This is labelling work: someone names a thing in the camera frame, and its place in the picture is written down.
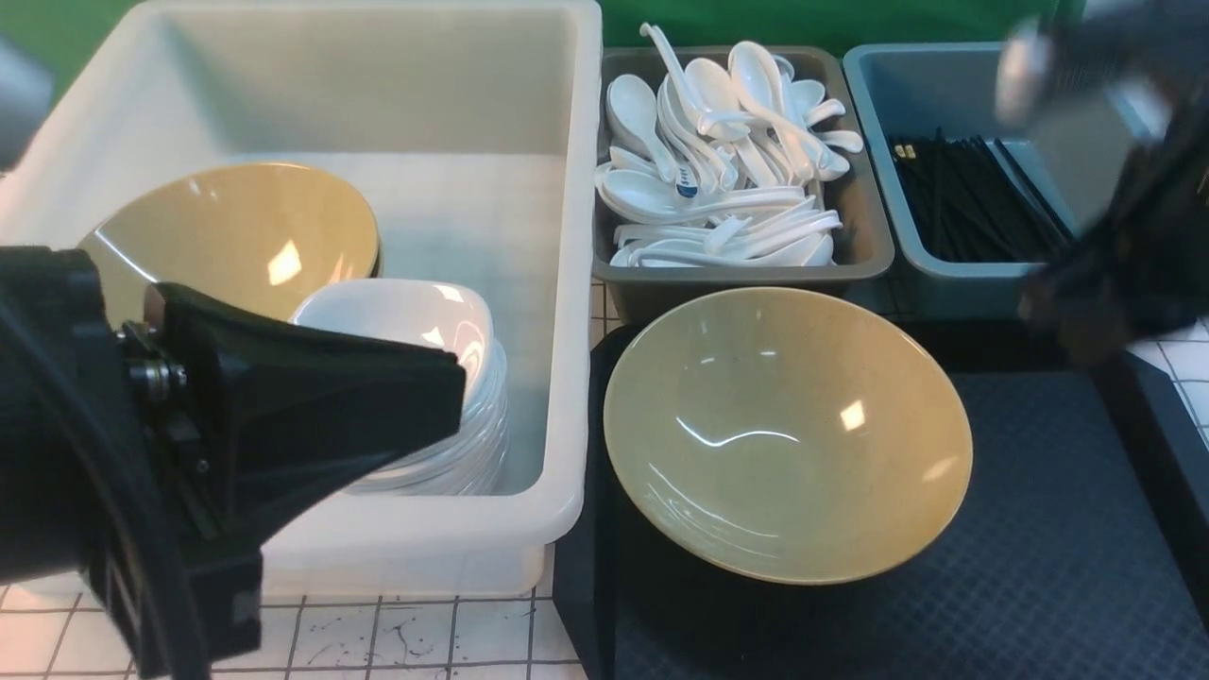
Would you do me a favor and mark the blue chopstick bin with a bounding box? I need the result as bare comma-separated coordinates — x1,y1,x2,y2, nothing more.
843,42,1145,319

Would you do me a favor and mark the tan noodle bowl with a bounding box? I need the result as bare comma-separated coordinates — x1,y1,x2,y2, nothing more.
602,287,973,586

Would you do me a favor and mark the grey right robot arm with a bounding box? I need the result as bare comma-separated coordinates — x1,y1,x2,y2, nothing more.
995,1,1208,365

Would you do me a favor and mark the pile of black chopsticks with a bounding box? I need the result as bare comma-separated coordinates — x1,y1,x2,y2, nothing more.
887,128,1074,264

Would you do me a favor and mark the large white plastic tub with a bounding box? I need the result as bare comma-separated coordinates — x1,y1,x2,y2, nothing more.
2,1,602,604

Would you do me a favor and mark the top tan bowl in tub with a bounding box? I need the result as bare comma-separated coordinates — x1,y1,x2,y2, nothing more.
79,162,381,328

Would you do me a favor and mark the black serving tray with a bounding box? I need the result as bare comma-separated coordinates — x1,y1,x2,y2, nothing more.
553,321,1208,679

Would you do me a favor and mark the stack of white square dishes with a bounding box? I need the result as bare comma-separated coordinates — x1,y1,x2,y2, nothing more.
289,280,510,496

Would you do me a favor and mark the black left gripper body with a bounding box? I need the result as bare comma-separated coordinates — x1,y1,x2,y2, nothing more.
1,246,264,676

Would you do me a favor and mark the grey spoon bin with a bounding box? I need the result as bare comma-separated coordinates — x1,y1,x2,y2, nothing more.
592,44,895,323

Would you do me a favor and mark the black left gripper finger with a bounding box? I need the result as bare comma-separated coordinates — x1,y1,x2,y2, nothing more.
144,282,468,543

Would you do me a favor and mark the pile of white spoons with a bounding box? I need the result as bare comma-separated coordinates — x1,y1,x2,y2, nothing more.
595,23,864,267

